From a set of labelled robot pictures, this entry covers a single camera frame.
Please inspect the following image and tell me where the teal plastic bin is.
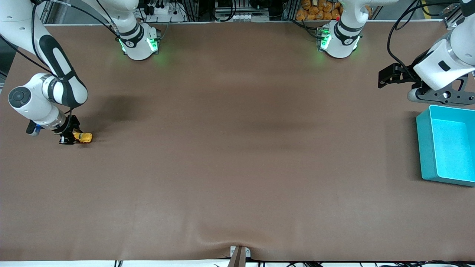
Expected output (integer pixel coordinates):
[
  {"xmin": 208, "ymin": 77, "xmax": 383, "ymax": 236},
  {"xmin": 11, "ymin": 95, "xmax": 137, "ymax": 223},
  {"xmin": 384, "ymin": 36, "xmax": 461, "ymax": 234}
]
[{"xmin": 416, "ymin": 105, "xmax": 475, "ymax": 187}]

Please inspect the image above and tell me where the orange object pile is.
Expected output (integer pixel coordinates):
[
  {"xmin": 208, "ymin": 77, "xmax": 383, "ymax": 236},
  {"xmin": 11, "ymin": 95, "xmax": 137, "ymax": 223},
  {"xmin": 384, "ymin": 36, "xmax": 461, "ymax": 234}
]
[{"xmin": 296, "ymin": 0, "xmax": 373, "ymax": 21}]

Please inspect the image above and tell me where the white power strip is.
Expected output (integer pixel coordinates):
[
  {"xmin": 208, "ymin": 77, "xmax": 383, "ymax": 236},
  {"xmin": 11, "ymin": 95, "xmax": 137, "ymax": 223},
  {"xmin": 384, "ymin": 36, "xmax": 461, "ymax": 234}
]
[{"xmin": 143, "ymin": 0, "xmax": 187, "ymax": 23}]

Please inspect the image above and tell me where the white terminal block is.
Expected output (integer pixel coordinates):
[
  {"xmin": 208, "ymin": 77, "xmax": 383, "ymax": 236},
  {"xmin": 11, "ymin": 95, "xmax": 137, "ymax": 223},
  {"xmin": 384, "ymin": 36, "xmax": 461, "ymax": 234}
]
[{"xmin": 215, "ymin": 13, "xmax": 270, "ymax": 23}]

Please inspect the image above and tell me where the brown table mat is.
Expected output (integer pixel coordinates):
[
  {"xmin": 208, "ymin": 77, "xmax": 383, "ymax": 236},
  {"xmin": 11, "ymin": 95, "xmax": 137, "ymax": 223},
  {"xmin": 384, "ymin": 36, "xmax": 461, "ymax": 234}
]
[{"xmin": 0, "ymin": 20, "xmax": 475, "ymax": 262}]

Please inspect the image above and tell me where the black electronics box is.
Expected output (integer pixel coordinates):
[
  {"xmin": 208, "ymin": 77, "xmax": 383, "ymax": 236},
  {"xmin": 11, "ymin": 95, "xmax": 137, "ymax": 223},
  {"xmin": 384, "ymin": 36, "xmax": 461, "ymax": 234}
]
[{"xmin": 214, "ymin": 0, "xmax": 238, "ymax": 12}]

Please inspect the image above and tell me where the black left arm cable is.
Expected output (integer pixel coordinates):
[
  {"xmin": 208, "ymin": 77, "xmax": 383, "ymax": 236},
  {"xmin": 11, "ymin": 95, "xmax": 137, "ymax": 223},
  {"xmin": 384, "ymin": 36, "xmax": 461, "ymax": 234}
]
[{"xmin": 387, "ymin": 0, "xmax": 461, "ymax": 73}]

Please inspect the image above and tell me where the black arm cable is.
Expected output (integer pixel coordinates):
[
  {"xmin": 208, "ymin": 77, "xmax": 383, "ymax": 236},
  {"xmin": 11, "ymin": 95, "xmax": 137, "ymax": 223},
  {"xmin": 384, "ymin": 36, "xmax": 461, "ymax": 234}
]
[
  {"xmin": 0, "ymin": 0, "xmax": 121, "ymax": 119},
  {"xmin": 387, "ymin": 0, "xmax": 461, "ymax": 73}
]

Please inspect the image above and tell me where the aluminium frame rail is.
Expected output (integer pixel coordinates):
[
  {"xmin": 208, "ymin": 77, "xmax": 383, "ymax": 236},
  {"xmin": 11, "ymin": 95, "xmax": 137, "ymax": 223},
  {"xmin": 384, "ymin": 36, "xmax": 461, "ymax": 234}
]
[{"xmin": 443, "ymin": 6, "xmax": 466, "ymax": 31}]

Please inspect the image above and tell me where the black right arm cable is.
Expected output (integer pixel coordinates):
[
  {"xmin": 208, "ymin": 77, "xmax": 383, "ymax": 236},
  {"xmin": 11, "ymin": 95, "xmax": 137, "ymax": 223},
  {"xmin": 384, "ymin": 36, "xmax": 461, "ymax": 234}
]
[{"xmin": 0, "ymin": 0, "xmax": 121, "ymax": 119}]

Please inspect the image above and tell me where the aluminium profile post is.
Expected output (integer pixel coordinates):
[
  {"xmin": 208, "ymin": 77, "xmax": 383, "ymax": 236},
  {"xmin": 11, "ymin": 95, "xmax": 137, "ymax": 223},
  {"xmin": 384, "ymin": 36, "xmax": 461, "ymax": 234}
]
[
  {"xmin": 282, "ymin": 0, "xmax": 299, "ymax": 21},
  {"xmin": 186, "ymin": 0, "xmax": 201, "ymax": 22}
]

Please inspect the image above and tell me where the metal table clamp bracket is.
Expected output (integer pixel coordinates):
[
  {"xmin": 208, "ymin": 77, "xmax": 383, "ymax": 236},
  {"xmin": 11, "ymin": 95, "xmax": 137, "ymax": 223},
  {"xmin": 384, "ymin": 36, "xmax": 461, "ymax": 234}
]
[{"xmin": 228, "ymin": 245, "xmax": 251, "ymax": 267}]

